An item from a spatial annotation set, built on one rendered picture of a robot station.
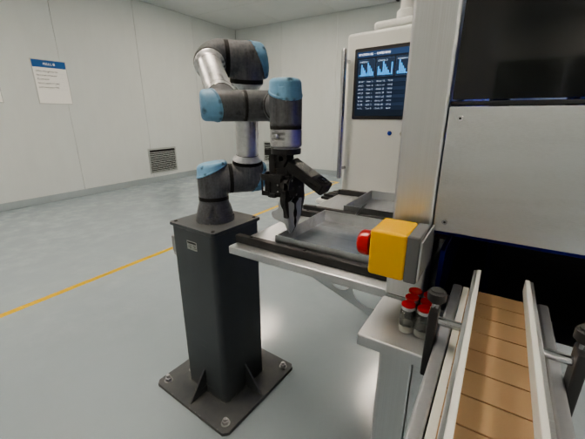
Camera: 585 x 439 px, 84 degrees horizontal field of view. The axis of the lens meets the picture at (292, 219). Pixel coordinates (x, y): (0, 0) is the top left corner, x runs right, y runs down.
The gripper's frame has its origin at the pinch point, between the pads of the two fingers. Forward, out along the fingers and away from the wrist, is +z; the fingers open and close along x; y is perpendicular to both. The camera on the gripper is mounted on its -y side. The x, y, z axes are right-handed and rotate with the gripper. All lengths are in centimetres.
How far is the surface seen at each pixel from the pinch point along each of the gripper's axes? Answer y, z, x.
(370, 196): -2, 2, -52
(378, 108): 10, -30, -89
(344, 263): -17.6, 1.9, 8.2
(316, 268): -12.2, 3.6, 10.3
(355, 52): 23, -55, -91
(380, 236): -28.6, -10.7, 21.7
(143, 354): 99, 91, -10
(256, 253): 3.6, 3.7, 10.9
